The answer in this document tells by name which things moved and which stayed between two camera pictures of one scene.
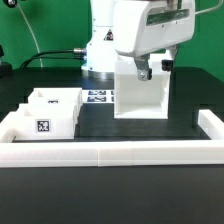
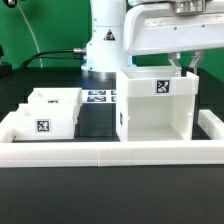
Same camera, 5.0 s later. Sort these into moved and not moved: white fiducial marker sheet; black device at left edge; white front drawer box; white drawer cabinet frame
Moved: white drawer cabinet frame
Not moved: white fiducial marker sheet; white front drawer box; black device at left edge
